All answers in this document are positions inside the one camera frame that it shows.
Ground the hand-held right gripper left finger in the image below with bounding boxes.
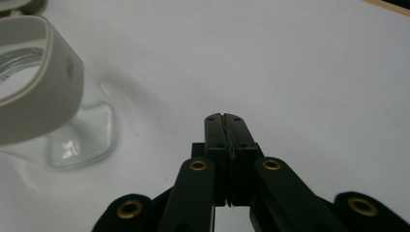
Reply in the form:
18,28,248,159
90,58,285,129
191,112,234,208

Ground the clear glass jar white collar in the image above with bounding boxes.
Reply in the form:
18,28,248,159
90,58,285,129
0,14,121,172

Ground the dark blurred object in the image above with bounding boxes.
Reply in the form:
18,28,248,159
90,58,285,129
0,0,48,17

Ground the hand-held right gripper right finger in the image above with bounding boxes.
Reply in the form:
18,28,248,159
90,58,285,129
223,112,261,208

